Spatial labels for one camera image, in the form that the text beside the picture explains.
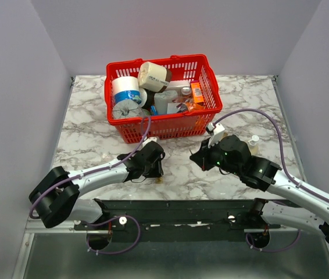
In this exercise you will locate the grey wrapped roll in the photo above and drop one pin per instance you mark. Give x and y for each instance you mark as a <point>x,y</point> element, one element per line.
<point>128,109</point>

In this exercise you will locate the black mounting base rail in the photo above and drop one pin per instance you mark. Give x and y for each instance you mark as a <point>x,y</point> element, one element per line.
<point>179,221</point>

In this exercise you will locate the cream soap pump bottle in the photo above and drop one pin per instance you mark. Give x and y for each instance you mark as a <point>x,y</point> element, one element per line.
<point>253,145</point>

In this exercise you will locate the jar with metal lid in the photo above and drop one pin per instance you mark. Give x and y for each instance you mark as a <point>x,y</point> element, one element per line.
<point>186,91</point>

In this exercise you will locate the orange box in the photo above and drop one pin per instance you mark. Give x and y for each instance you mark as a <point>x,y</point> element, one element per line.
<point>197,93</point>

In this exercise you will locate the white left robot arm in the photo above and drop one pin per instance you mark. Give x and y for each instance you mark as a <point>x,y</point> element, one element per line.
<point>57,198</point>

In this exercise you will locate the orange snack packet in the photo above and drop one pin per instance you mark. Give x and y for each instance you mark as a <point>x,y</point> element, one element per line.
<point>183,104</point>

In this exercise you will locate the blue flat box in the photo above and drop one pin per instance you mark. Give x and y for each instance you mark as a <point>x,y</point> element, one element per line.
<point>153,111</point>

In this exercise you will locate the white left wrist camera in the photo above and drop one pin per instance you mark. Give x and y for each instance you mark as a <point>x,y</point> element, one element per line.
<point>150,139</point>

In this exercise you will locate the beige paper roll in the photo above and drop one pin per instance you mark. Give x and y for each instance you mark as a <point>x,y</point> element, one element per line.
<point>153,77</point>

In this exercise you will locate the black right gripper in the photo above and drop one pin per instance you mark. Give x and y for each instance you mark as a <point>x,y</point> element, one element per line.
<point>201,157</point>

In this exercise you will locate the white marbled container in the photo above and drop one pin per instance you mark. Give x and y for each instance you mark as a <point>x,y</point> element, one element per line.
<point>161,100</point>

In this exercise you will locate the red plastic shopping basket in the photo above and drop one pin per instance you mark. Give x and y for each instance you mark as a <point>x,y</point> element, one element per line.
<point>194,67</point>

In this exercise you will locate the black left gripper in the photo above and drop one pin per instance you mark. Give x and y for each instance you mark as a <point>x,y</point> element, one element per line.
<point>158,172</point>

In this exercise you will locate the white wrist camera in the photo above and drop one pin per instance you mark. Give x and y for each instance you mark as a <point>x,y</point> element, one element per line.
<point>150,139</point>
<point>216,132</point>

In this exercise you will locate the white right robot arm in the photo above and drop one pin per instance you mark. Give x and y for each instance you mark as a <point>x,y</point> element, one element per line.
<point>233,156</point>

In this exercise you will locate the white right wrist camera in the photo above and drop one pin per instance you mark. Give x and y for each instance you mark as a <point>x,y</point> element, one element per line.
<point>216,132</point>

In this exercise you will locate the small brass padlock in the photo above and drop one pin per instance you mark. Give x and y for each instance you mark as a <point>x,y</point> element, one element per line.
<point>159,180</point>

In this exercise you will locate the white blue paper roll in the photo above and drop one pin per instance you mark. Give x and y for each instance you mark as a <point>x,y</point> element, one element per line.
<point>127,88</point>

